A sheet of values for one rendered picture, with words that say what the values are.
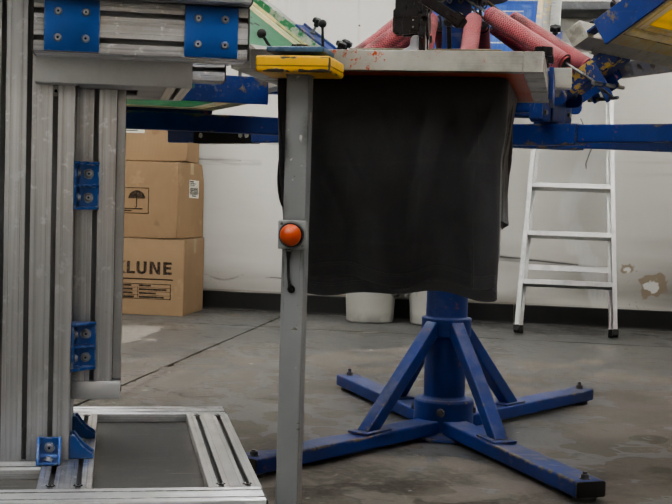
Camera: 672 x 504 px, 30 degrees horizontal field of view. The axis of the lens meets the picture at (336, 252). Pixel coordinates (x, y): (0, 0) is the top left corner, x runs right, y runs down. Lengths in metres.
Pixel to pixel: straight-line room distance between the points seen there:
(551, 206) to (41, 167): 5.01
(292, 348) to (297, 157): 0.33
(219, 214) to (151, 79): 5.10
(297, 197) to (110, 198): 0.37
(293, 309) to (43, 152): 0.53
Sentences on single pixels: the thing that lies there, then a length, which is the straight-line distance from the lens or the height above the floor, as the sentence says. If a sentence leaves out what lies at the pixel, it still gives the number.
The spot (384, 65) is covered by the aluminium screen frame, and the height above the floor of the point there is 0.96.
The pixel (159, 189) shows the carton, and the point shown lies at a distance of 6.90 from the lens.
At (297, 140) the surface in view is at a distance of 2.17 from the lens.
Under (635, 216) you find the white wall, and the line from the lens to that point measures 7.05.
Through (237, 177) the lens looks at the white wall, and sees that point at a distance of 7.28.
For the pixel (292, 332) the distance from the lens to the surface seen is 2.18.
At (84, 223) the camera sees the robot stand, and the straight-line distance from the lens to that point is 2.34.
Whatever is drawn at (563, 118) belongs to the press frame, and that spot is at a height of 0.94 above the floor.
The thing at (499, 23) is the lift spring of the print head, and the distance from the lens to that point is 3.61.
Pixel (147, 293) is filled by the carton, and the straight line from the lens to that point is 6.96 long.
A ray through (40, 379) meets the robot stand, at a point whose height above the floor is 0.38.
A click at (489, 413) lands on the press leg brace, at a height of 0.12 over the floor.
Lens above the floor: 0.74
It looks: 3 degrees down
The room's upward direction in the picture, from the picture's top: 2 degrees clockwise
